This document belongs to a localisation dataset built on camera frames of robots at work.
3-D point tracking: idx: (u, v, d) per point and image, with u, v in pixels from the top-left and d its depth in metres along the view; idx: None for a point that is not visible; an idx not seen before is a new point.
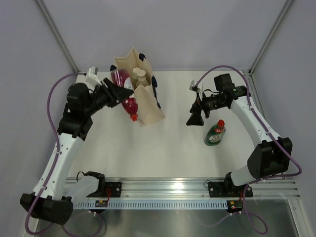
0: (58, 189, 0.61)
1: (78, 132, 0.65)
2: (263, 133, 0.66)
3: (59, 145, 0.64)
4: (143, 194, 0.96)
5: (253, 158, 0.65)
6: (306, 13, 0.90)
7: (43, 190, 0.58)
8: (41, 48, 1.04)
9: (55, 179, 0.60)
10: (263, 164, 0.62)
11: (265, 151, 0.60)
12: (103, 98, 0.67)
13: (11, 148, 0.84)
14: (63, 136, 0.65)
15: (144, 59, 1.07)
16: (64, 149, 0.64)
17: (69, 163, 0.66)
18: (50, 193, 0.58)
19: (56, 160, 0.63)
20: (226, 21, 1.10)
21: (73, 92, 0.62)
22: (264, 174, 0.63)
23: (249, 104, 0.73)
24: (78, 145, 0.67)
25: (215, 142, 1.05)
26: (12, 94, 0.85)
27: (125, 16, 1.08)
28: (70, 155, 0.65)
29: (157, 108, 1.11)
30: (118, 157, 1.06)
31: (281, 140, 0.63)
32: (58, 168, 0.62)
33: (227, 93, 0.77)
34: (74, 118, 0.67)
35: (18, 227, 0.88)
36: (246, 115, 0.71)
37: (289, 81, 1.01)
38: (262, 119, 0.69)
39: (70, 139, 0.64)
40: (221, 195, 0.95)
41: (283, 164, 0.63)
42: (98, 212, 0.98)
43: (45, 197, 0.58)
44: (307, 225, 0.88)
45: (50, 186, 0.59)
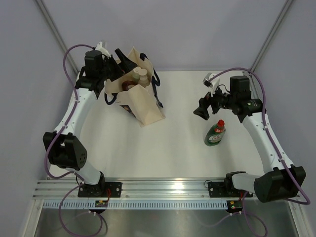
0: (77, 130, 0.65)
1: (93, 87, 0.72)
2: (275, 159, 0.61)
3: (77, 96, 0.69)
4: (143, 194, 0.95)
5: (261, 182, 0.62)
6: (306, 13, 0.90)
7: (64, 128, 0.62)
8: (41, 48, 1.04)
9: (75, 121, 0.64)
10: (270, 191, 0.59)
11: (274, 180, 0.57)
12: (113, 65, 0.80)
13: (11, 148, 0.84)
14: (81, 90, 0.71)
15: (145, 59, 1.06)
16: (82, 99, 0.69)
17: (85, 114, 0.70)
18: (71, 131, 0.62)
19: (75, 106, 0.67)
20: (226, 22, 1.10)
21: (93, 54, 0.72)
22: (272, 199, 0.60)
23: (263, 123, 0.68)
24: (92, 101, 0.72)
25: (215, 142, 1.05)
26: (12, 93, 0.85)
27: (126, 16, 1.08)
28: (86, 106, 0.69)
29: (157, 108, 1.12)
30: (118, 155, 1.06)
31: (295, 169, 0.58)
32: (77, 112, 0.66)
33: (241, 106, 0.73)
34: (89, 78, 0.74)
35: (17, 227, 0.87)
36: (258, 135, 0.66)
37: (289, 82, 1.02)
38: (276, 142, 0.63)
39: (87, 92, 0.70)
40: (221, 195, 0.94)
41: (292, 191, 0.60)
42: (98, 212, 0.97)
43: (66, 133, 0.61)
44: (307, 225, 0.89)
45: (70, 126, 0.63)
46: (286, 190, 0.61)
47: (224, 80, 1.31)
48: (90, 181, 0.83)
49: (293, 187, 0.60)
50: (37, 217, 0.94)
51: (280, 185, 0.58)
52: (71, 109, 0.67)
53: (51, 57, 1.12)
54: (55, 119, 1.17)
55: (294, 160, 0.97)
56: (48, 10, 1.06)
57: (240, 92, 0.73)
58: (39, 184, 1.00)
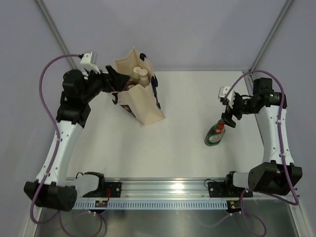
0: (61, 175, 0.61)
1: (77, 119, 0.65)
2: (276, 153, 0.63)
3: (59, 133, 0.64)
4: (143, 194, 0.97)
5: (256, 172, 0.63)
6: (306, 13, 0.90)
7: (46, 177, 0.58)
8: (41, 47, 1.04)
9: (58, 166, 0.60)
10: (261, 181, 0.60)
11: (267, 172, 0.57)
12: (99, 82, 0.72)
13: (11, 148, 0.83)
14: (62, 123, 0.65)
15: (145, 59, 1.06)
16: (65, 136, 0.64)
17: (70, 149, 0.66)
18: (54, 179, 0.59)
19: (58, 146, 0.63)
20: (226, 22, 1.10)
21: (69, 80, 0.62)
22: (261, 190, 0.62)
23: (277, 117, 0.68)
24: (78, 132, 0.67)
25: (215, 142, 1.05)
26: (12, 93, 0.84)
27: (126, 15, 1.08)
28: (70, 143, 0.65)
29: (157, 109, 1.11)
30: (117, 155, 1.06)
31: (292, 167, 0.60)
32: (59, 154, 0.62)
33: (262, 96, 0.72)
34: (71, 105, 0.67)
35: (17, 227, 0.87)
36: (269, 128, 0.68)
37: (289, 81, 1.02)
38: (283, 138, 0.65)
39: (69, 126, 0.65)
40: (221, 195, 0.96)
41: (283, 189, 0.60)
42: (98, 212, 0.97)
43: (49, 183, 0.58)
44: (307, 225, 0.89)
45: (53, 173, 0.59)
46: (278, 186, 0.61)
47: (224, 80, 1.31)
48: (90, 188, 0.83)
49: (285, 184, 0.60)
50: (37, 217, 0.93)
51: (272, 177, 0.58)
52: (54, 150, 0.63)
53: (51, 57, 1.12)
54: (55, 119, 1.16)
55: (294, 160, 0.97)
56: (48, 10, 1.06)
57: (262, 85, 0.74)
58: None
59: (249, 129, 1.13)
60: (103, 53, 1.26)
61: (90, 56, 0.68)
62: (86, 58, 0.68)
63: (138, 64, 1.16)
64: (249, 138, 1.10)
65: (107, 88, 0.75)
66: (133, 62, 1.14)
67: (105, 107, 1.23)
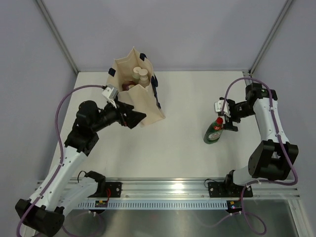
0: (54, 200, 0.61)
1: (83, 146, 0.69)
2: (272, 134, 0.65)
3: (62, 158, 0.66)
4: (143, 194, 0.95)
5: (255, 155, 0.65)
6: (305, 14, 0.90)
7: (38, 199, 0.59)
8: (42, 48, 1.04)
9: (52, 190, 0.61)
10: (261, 162, 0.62)
11: (265, 149, 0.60)
12: (113, 114, 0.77)
13: (12, 149, 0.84)
14: (69, 149, 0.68)
15: (145, 59, 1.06)
16: (67, 162, 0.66)
17: (70, 175, 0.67)
18: (45, 203, 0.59)
19: (57, 172, 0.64)
20: (226, 22, 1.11)
21: (85, 110, 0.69)
22: (261, 174, 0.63)
23: (270, 105, 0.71)
24: (81, 160, 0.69)
25: (215, 139, 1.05)
26: (12, 94, 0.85)
27: (126, 16, 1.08)
28: (70, 170, 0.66)
29: (157, 109, 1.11)
30: (117, 156, 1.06)
31: (288, 144, 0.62)
32: (58, 178, 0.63)
33: (255, 92, 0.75)
34: (82, 133, 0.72)
35: (18, 227, 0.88)
36: (263, 115, 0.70)
37: (289, 82, 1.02)
38: (277, 121, 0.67)
39: (74, 154, 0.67)
40: (222, 195, 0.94)
41: (283, 170, 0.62)
42: (98, 212, 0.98)
43: (39, 206, 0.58)
44: (307, 225, 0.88)
45: (46, 196, 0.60)
46: (277, 169, 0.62)
47: (224, 79, 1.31)
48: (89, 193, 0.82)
49: (284, 165, 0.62)
50: None
51: (270, 156, 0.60)
52: (53, 174, 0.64)
53: (51, 58, 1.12)
54: (55, 119, 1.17)
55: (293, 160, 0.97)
56: (48, 11, 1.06)
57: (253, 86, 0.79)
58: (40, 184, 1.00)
59: (249, 129, 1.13)
60: (103, 53, 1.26)
61: (110, 91, 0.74)
62: (106, 92, 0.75)
63: (138, 64, 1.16)
64: (249, 137, 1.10)
65: (119, 121, 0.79)
66: (133, 62, 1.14)
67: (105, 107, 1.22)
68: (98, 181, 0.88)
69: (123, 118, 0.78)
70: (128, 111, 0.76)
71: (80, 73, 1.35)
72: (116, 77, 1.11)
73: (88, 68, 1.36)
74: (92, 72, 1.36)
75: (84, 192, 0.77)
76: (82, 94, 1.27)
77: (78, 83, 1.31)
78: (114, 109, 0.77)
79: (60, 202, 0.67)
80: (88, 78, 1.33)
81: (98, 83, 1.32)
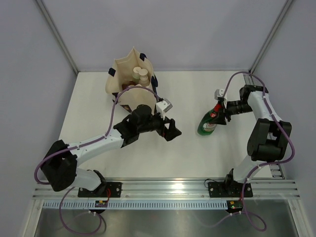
0: (82, 158, 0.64)
1: (124, 138, 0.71)
2: (266, 115, 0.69)
3: (109, 133, 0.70)
4: (143, 193, 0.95)
5: (253, 135, 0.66)
6: (305, 14, 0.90)
7: (75, 147, 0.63)
8: (42, 48, 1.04)
9: (88, 149, 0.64)
10: (258, 138, 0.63)
11: (262, 125, 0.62)
12: (158, 123, 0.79)
13: (11, 148, 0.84)
14: (115, 131, 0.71)
15: (145, 59, 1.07)
16: (109, 138, 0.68)
17: (103, 150, 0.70)
18: (77, 154, 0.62)
19: (98, 140, 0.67)
20: (226, 22, 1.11)
21: (142, 111, 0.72)
22: (259, 151, 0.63)
23: (262, 95, 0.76)
24: (116, 145, 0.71)
25: (208, 131, 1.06)
26: (12, 93, 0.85)
27: (126, 16, 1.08)
28: (108, 146, 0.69)
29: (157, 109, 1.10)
30: (118, 156, 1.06)
31: (282, 122, 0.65)
32: (96, 144, 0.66)
33: (248, 89, 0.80)
34: (130, 128, 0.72)
35: (19, 227, 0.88)
36: (257, 104, 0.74)
37: (288, 82, 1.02)
38: (270, 105, 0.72)
39: (118, 136, 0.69)
40: (221, 195, 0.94)
41: (280, 147, 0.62)
42: (98, 212, 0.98)
43: (72, 153, 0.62)
44: (307, 225, 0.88)
45: (82, 150, 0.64)
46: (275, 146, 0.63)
47: (224, 80, 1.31)
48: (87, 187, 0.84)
49: (280, 141, 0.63)
50: (37, 217, 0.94)
51: (267, 132, 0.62)
52: (96, 138, 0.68)
53: (51, 57, 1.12)
54: (55, 119, 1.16)
55: (293, 160, 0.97)
56: (48, 11, 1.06)
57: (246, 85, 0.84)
58: (40, 184, 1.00)
59: (250, 129, 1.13)
60: (102, 53, 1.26)
61: (166, 106, 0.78)
62: (162, 104, 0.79)
63: (138, 64, 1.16)
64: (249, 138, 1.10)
65: (159, 131, 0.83)
66: (133, 62, 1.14)
67: (105, 107, 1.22)
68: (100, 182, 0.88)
69: (164, 130, 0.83)
70: (171, 125, 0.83)
71: (80, 73, 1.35)
72: (116, 77, 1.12)
73: (88, 68, 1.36)
74: (92, 72, 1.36)
75: (92, 179, 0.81)
76: (82, 95, 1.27)
77: (78, 83, 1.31)
78: (160, 119, 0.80)
79: None
80: (88, 78, 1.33)
81: (98, 83, 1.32)
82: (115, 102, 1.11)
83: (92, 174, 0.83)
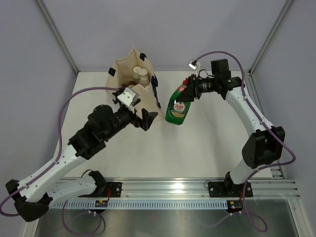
0: (38, 193, 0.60)
1: (83, 151, 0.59)
2: (256, 122, 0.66)
3: (60, 156, 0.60)
4: (143, 194, 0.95)
5: (248, 147, 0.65)
6: (304, 14, 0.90)
7: (23, 188, 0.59)
8: (42, 48, 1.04)
9: (37, 185, 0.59)
10: (257, 152, 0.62)
11: (258, 140, 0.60)
12: (127, 118, 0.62)
13: (11, 148, 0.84)
14: (69, 148, 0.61)
15: (145, 58, 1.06)
16: (62, 162, 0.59)
17: (64, 172, 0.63)
18: (27, 195, 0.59)
19: (49, 168, 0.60)
20: (226, 21, 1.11)
21: (98, 115, 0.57)
22: (259, 162, 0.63)
23: (243, 95, 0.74)
24: (79, 162, 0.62)
25: (176, 112, 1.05)
26: (13, 93, 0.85)
27: (126, 15, 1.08)
28: (64, 170, 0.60)
29: (157, 108, 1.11)
30: (118, 156, 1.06)
31: (274, 128, 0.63)
32: (46, 176, 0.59)
33: (222, 84, 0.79)
34: (89, 136, 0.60)
35: (19, 227, 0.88)
36: (241, 107, 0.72)
37: (288, 81, 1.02)
38: (256, 109, 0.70)
39: (71, 156, 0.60)
40: (221, 195, 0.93)
41: (276, 152, 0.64)
42: (98, 212, 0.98)
43: (22, 195, 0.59)
44: (307, 225, 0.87)
45: (32, 188, 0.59)
46: (271, 153, 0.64)
47: None
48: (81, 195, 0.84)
49: (277, 147, 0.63)
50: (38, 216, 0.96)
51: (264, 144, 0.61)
52: (46, 167, 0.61)
53: (51, 58, 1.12)
54: (56, 120, 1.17)
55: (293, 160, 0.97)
56: (48, 11, 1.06)
57: (222, 73, 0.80)
58: None
59: None
60: (103, 53, 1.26)
61: (132, 98, 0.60)
62: (126, 98, 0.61)
63: (138, 64, 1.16)
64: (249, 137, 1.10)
65: (133, 123, 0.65)
66: (133, 62, 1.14)
67: None
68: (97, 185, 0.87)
69: (139, 120, 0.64)
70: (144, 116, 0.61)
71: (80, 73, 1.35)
72: (116, 77, 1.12)
73: (89, 68, 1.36)
74: (92, 72, 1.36)
75: (80, 190, 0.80)
76: (82, 95, 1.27)
77: (78, 83, 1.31)
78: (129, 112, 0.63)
79: (51, 192, 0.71)
80: (88, 78, 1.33)
81: (98, 83, 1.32)
82: (115, 101, 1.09)
83: (80, 184, 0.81)
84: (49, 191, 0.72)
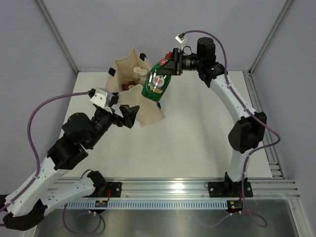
0: (24, 208, 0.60)
1: (63, 163, 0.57)
2: (241, 110, 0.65)
3: (39, 170, 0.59)
4: (143, 194, 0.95)
5: (233, 134, 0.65)
6: (304, 14, 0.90)
7: (10, 204, 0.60)
8: (42, 48, 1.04)
9: (21, 200, 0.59)
10: (242, 138, 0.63)
11: (244, 127, 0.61)
12: (107, 119, 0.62)
13: (11, 147, 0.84)
14: (48, 161, 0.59)
15: (145, 58, 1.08)
16: (42, 176, 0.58)
17: (50, 184, 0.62)
18: (14, 211, 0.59)
19: (30, 183, 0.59)
20: (226, 21, 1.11)
21: (73, 124, 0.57)
22: (244, 145, 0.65)
23: (226, 82, 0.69)
24: (61, 173, 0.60)
25: (152, 91, 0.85)
26: (13, 93, 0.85)
27: (126, 15, 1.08)
28: (46, 183, 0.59)
29: (157, 108, 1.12)
30: (117, 156, 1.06)
31: (257, 114, 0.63)
32: (28, 191, 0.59)
33: (206, 72, 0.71)
34: (67, 146, 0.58)
35: None
36: (224, 95, 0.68)
37: (288, 81, 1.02)
38: (239, 96, 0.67)
39: (51, 169, 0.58)
40: (222, 195, 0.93)
41: (259, 135, 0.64)
42: (98, 212, 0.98)
43: (10, 211, 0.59)
44: (307, 225, 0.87)
45: (18, 204, 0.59)
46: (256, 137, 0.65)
47: None
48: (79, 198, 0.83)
49: (260, 131, 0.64)
50: None
51: (248, 130, 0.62)
52: (28, 182, 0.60)
53: (51, 58, 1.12)
54: (56, 120, 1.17)
55: (293, 160, 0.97)
56: (48, 11, 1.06)
57: (208, 58, 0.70)
58: None
59: None
60: (102, 53, 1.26)
61: (104, 98, 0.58)
62: (98, 99, 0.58)
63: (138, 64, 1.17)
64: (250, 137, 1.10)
65: (115, 123, 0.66)
66: (133, 62, 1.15)
67: None
68: (95, 186, 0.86)
69: (120, 119, 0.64)
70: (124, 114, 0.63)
71: (80, 73, 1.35)
72: (116, 77, 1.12)
73: (88, 68, 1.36)
74: (92, 72, 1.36)
75: (77, 194, 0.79)
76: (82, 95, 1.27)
77: (78, 83, 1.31)
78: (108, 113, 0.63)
79: (46, 200, 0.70)
80: (88, 78, 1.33)
81: (98, 83, 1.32)
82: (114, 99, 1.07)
83: (77, 187, 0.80)
84: (43, 198, 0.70)
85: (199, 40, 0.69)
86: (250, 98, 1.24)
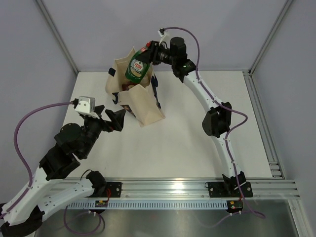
0: (20, 217, 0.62)
1: (56, 173, 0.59)
2: (210, 101, 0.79)
3: (32, 180, 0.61)
4: (143, 193, 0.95)
5: (207, 122, 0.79)
6: (304, 14, 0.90)
7: (6, 214, 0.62)
8: (42, 48, 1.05)
9: (16, 210, 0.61)
10: (213, 125, 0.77)
11: (213, 115, 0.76)
12: (96, 126, 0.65)
13: (12, 148, 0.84)
14: (40, 171, 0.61)
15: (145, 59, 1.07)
16: (35, 186, 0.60)
17: (44, 193, 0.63)
18: (10, 219, 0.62)
19: (24, 194, 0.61)
20: (226, 22, 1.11)
21: (66, 135, 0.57)
22: (217, 132, 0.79)
23: (197, 77, 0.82)
24: (55, 183, 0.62)
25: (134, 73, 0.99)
26: (13, 93, 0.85)
27: (126, 15, 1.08)
28: (39, 193, 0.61)
29: (157, 108, 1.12)
30: (117, 156, 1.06)
31: (223, 103, 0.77)
32: (22, 201, 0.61)
33: (178, 69, 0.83)
34: (59, 155, 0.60)
35: None
36: (196, 89, 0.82)
37: (288, 81, 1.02)
38: (208, 89, 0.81)
39: (44, 179, 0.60)
40: (221, 195, 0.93)
41: (227, 121, 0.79)
42: (98, 212, 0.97)
43: (6, 220, 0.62)
44: (307, 225, 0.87)
45: (13, 214, 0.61)
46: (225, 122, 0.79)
47: (224, 79, 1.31)
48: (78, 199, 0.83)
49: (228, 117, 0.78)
50: None
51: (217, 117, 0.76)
52: (22, 192, 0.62)
53: (51, 58, 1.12)
54: (56, 120, 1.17)
55: (293, 160, 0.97)
56: (48, 11, 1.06)
57: (179, 56, 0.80)
58: None
59: (249, 128, 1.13)
60: (102, 53, 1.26)
61: (88, 104, 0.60)
62: (83, 106, 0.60)
63: None
64: (250, 137, 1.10)
65: (105, 129, 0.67)
66: None
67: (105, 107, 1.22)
68: (95, 187, 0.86)
69: (109, 124, 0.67)
70: (113, 118, 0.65)
71: (80, 73, 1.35)
72: (115, 78, 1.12)
73: (88, 68, 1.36)
74: (92, 72, 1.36)
75: (76, 196, 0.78)
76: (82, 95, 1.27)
77: (78, 83, 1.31)
78: (97, 120, 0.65)
79: (44, 206, 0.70)
80: (88, 78, 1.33)
81: (98, 83, 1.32)
82: (115, 101, 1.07)
83: (76, 190, 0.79)
84: (41, 204, 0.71)
85: (171, 40, 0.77)
86: (250, 98, 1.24)
